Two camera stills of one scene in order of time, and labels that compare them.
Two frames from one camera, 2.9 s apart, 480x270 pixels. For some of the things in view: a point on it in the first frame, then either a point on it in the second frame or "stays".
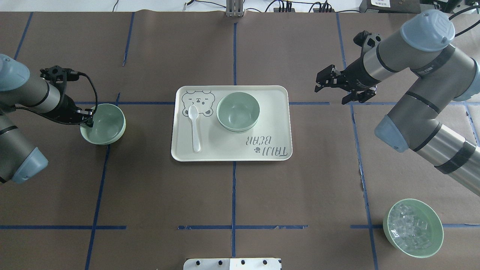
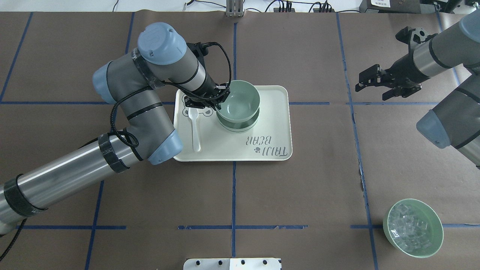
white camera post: [256, 263] stays
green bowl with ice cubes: [413, 228] stays
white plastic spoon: [193, 113] stays
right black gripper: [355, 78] to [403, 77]
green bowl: [109, 123] to [243, 103]
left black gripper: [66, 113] to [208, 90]
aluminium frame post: [234, 8] stays
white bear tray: [270, 140] stays
